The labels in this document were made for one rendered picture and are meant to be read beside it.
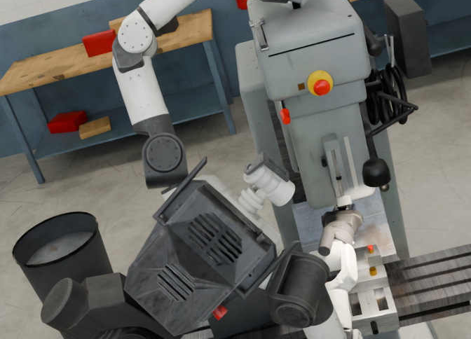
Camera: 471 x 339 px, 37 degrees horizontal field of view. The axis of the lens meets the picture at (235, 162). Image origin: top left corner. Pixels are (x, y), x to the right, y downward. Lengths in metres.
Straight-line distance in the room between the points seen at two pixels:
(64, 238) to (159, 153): 2.57
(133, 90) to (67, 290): 0.47
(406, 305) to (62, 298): 1.11
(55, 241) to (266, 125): 2.00
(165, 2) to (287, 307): 0.74
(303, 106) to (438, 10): 4.76
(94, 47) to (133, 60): 4.16
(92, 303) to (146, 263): 0.18
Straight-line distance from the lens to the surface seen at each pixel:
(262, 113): 2.37
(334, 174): 1.94
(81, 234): 4.04
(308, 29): 1.69
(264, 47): 1.62
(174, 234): 1.46
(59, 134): 6.35
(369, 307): 2.17
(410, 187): 4.53
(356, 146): 1.95
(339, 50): 1.69
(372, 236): 2.56
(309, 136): 1.91
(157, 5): 1.65
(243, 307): 2.26
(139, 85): 1.61
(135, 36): 1.61
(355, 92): 1.84
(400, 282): 2.36
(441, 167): 4.69
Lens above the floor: 2.41
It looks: 27 degrees down
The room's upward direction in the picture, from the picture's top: 17 degrees counter-clockwise
